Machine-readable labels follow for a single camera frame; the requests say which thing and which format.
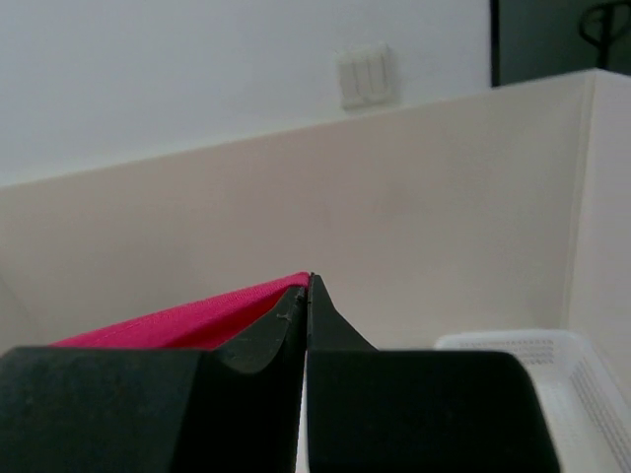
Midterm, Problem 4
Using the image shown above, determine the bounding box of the pink t shirt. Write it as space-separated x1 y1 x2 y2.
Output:
52 272 310 350

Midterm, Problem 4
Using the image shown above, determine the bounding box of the white plastic basket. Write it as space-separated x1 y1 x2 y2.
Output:
434 329 630 472

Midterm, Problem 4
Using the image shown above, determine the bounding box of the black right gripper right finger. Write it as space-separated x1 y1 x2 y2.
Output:
306 275 561 472

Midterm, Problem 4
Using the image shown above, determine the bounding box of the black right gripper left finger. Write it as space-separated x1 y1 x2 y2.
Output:
1 288 307 472

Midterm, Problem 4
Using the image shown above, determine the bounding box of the white wall light switch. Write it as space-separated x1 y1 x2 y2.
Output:
335 43 395 110

